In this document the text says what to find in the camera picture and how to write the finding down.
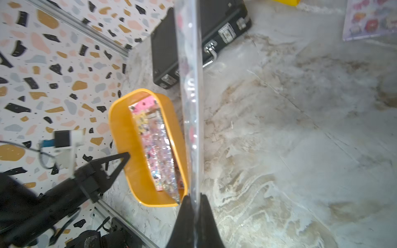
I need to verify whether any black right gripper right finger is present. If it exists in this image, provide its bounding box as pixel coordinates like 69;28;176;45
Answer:
197;194;225;248

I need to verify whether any pink sticker sheet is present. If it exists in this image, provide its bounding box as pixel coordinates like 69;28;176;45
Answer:
342;0;397;41

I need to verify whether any black briefcase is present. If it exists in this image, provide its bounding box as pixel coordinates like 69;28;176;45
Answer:
151;1;252;89

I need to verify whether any clear sticker sheet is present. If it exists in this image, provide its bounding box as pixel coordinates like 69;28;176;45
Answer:
174;1;204;213

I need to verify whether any holographic sticker sheet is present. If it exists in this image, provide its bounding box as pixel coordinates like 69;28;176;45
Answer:
129;96;183;204

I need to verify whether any yellow triangle ruler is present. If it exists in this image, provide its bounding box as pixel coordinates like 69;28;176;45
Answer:
274;0;300;7

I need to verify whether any yellow storage tray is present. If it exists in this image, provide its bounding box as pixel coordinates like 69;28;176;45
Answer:
108;88;189;207

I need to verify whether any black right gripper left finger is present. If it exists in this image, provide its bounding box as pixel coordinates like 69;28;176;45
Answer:
166;195;194;248

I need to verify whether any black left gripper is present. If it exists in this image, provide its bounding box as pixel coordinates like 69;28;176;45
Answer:
1;152;130;248

